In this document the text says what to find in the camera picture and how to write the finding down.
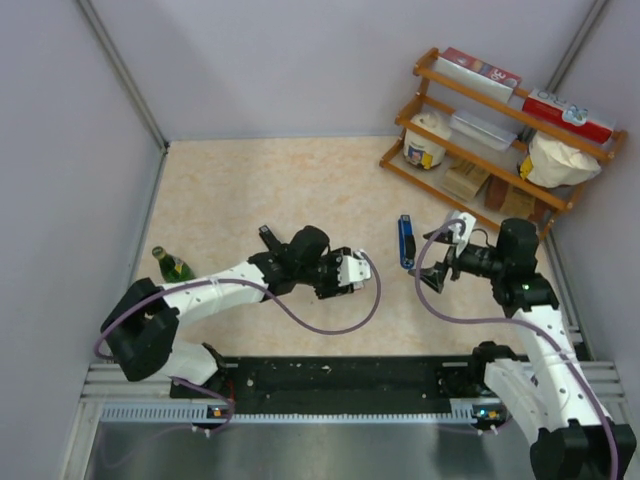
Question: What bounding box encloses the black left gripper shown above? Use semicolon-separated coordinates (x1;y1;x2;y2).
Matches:
297;247;354;300

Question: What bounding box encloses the blue black stapler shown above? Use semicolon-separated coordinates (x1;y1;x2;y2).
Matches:
397;214;416;270

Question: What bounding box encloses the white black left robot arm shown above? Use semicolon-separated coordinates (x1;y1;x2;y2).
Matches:
101;225;368;397

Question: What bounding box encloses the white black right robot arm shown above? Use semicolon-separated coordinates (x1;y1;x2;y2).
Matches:
414;211;637;479

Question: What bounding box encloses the brown paper package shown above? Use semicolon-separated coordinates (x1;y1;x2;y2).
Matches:
484;176;547;223

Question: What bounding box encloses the white jar yellow label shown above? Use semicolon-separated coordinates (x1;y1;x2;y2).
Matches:
403;111;452;170

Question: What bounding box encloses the wooden three-tier rack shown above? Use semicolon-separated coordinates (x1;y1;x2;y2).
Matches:
380;48;628;238

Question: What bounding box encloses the clear plastic tray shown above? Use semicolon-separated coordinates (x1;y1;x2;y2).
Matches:
449;110;517;152

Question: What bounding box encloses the white paper bag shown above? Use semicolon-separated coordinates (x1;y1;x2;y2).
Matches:
518;132;601;189

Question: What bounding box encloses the green glass bottle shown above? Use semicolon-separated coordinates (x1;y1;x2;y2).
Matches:
151;245;196;283

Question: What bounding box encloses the red cling wrap box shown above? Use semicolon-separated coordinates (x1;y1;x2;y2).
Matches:
522;88;616;144

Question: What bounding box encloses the red white foil box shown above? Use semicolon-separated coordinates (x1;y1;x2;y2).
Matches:
433;47;521;103

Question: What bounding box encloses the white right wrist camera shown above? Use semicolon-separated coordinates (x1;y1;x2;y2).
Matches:
446;210;476;256

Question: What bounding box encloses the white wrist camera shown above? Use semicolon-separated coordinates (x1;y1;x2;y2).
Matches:
337;250;372;287
446;210;476;256

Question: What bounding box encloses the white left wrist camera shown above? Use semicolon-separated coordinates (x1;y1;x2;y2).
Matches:
337;250;372;287

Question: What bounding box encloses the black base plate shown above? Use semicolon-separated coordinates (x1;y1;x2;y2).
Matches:
169;354;506;415

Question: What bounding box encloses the grey slotted cable duct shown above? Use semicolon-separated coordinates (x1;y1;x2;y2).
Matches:
100;398;508;427

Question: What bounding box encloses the aluminium rail frame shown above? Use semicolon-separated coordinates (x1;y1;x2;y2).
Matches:
81;361;623;401

